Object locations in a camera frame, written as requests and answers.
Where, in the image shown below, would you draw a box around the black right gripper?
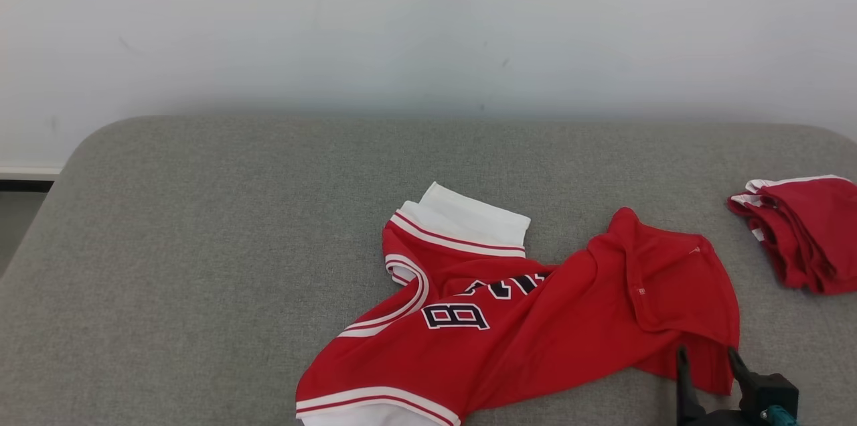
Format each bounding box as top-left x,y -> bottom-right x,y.
676,345 -> 768,426

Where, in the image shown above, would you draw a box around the red shorts white stripe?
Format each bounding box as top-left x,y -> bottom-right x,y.
727,175 -> 857,296

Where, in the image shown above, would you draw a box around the red jersey white sleeves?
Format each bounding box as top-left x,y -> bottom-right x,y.
295,182 -> 741,426

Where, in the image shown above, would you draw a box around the white wall baseboard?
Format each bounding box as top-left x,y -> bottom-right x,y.
0,161 -> 66,182

